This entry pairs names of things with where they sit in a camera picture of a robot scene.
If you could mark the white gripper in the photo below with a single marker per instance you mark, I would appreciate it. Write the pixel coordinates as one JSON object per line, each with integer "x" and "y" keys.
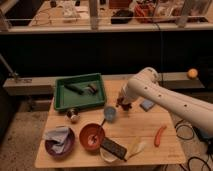
{"x": 123, "y": 95}

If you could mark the orange ball on ledge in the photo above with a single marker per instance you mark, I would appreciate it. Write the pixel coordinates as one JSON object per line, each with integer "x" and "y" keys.
{"x": 192, "y": 73}

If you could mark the dark red grape bunch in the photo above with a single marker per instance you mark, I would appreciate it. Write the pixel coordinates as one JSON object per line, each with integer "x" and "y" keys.
{"x": 125, "y": 107}

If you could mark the blue sponge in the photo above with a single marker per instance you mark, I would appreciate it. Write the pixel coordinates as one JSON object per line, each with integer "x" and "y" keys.
{"x": 146, "y": 105}

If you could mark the orange carrot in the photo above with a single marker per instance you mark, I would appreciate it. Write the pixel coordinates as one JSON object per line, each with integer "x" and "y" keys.
{"x": 158, "y": 135}

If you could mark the pale yellow banana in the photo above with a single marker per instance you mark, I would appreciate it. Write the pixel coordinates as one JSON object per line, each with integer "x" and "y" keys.
{"x": 134, "y": 148}

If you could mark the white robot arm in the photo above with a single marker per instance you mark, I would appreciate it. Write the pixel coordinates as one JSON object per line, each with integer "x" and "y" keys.
{"x": 145, "y": 84}

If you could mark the black basket on shelf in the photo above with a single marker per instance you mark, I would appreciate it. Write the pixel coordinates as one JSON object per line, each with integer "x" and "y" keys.
{"x": 121, "y": 17}

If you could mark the red bowl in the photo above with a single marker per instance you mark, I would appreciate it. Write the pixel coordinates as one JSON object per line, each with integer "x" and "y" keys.
{"x": 91, "y": 136}

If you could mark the small brown block toy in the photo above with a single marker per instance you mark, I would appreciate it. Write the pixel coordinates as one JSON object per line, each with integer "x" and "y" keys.
{"x": 91, "y": 88}

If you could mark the black rectangular remote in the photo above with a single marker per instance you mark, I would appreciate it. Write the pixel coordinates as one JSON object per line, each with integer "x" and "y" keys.
{"x": 114, "y": 148}

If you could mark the metal round tin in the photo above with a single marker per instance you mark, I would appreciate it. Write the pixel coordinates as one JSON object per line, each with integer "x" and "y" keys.
{"x": 73, "y": 115}

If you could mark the grey blue cloth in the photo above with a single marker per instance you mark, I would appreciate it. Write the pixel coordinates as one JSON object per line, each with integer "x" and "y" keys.
{"x": 59, "y": 135}

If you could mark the purple bowl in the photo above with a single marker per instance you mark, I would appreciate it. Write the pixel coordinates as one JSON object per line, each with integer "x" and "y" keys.
{"x": 69, "y": 145}

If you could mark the red object on shelf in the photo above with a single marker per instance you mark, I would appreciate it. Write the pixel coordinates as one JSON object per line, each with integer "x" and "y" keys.
{"x": 144, "y": 12}

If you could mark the blue plastic cup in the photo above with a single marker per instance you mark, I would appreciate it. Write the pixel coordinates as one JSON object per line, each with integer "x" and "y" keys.
{"x": 109, "y": 113}

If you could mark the green plastic tray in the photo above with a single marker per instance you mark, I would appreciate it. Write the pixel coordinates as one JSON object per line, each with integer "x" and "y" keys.
{"x": 65, "y": 99}

